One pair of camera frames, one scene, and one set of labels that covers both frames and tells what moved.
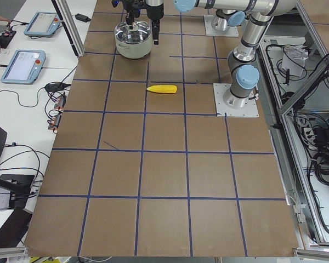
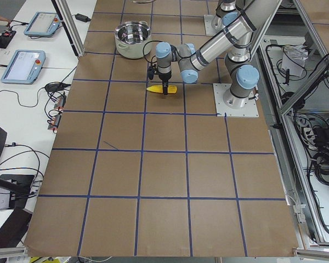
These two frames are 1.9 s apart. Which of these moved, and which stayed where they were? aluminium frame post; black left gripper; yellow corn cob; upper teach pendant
Moved: black left gripper
Stayed: upper teach pendant; yellow corn cob; aluminium frame post
